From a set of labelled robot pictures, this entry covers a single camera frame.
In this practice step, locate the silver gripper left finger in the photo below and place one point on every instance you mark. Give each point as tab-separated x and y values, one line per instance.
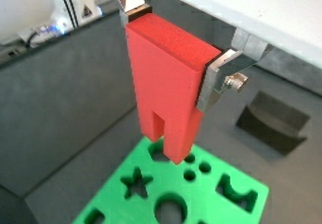
131	9

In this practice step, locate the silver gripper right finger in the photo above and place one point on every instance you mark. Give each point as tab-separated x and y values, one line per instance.
223	71

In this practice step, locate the red double-square block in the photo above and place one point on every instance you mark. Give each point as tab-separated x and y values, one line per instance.
168	58

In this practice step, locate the green shape-sorting board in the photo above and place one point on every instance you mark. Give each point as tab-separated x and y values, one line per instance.
215	193

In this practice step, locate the white device with cables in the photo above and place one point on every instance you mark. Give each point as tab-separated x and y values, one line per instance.
36	20

